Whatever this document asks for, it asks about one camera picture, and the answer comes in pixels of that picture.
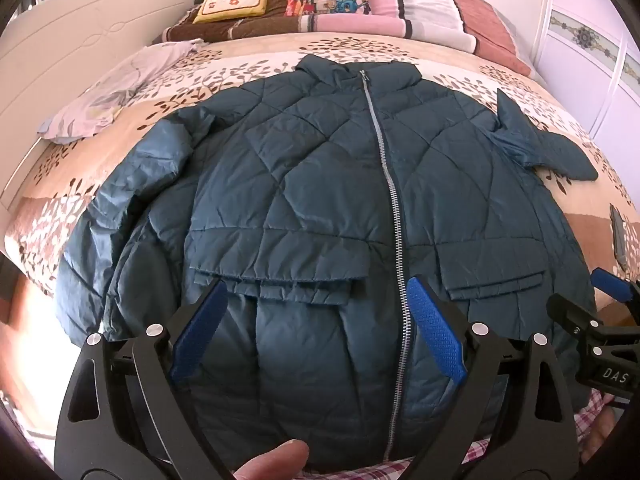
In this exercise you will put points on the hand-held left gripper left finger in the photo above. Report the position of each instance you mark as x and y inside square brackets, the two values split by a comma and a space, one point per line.
[197, 332]

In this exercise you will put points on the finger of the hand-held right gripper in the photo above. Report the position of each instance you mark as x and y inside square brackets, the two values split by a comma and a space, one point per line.
[567, 312]
[610, 285]

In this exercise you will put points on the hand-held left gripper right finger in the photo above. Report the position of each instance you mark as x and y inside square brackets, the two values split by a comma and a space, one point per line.
[435, 330]

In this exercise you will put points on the dark teal quilted jacket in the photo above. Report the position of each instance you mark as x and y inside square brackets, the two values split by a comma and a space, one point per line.
[310, 185]

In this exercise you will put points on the person's left hand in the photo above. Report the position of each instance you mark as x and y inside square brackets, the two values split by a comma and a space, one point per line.
[272, 462]

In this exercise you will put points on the dark grey object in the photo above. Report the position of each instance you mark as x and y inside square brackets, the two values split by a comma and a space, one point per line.
[619, 237]

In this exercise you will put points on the beige leaf print bed blanket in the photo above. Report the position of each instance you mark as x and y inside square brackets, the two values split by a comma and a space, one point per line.
[75, 175]

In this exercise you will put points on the white wardrobe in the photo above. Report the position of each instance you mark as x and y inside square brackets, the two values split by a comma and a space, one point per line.
[585, 40]

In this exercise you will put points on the lilac floral pillow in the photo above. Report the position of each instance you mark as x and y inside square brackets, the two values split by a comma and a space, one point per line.
[115, 95]

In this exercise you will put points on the brown folded quilt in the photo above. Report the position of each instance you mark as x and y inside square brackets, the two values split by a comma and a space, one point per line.
[225, 31]

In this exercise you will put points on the white headboard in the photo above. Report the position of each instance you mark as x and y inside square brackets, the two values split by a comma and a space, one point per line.
[75, 35]

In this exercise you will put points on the pink grey striped quilt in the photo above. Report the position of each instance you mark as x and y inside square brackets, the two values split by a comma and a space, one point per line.
[430, 5]

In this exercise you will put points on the yellow flower cushion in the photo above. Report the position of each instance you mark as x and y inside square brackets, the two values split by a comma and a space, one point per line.
[232, 2]

